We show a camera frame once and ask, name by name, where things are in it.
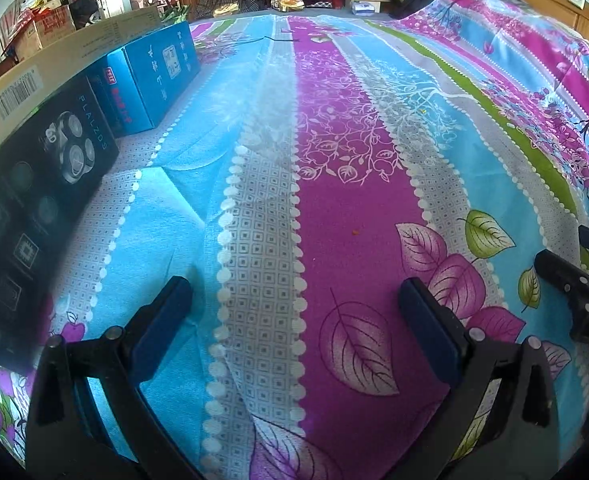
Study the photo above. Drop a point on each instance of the printed floral bedsheet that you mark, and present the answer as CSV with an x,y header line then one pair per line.
x,y
334,170

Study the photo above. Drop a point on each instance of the wooden headboard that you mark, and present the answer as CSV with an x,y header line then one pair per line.
x,y
549,0

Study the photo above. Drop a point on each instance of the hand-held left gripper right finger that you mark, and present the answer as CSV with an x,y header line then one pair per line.
x,y
429,330

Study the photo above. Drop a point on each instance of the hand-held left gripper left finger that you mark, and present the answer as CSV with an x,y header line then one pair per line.
x,y
167,320

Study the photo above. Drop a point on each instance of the red-print cardboard carton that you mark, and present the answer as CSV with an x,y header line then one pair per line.
x,y
49,22

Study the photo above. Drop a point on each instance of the green leafy plant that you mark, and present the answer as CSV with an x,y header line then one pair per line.
x,y
174,14

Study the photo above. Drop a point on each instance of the long beige cardboard box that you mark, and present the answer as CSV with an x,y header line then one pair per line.
x,y
49,60

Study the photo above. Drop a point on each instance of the small white-blue box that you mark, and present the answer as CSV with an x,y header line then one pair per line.
x,y
365,7

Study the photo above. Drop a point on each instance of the black shaver box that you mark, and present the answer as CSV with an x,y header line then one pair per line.
x,y
34,200

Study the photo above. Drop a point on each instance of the yellow snack bag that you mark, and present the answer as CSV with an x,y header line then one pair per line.
x,y
288,4

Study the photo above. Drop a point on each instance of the blue cardboard box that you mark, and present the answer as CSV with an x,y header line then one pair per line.
x,y
159,70

